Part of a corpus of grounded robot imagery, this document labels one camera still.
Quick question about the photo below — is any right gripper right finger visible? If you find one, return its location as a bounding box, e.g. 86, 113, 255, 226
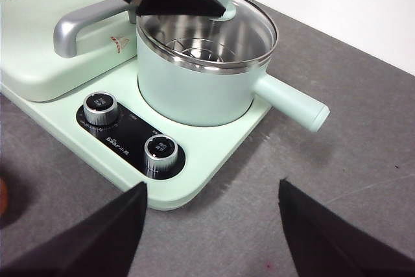
278, 178, 415, 277

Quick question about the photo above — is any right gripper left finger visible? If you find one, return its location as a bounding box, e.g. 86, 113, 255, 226
0, 181, 148, 277

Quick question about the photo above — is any glass lid with green knob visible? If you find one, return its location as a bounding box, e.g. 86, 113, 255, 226
137, 0, 279, 71

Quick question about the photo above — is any brown potato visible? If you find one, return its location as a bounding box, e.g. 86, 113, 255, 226
0, 178, 8, 215

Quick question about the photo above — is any silver control knob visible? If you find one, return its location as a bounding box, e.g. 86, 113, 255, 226
144, 135, 179, 171
83, 91, 118, 124

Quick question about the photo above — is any mint green griddle cover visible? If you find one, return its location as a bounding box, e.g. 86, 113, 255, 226
0, 0, 139, 103

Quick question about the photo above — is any mint green breakfast machine base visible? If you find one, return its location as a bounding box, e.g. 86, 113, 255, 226
0, 59, 272, 211

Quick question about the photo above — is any silver griddle cover handle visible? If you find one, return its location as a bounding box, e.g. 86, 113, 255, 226
53, 0, 137, 59

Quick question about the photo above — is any mint green handled pot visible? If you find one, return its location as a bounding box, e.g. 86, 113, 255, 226
136, 14, 331, 133

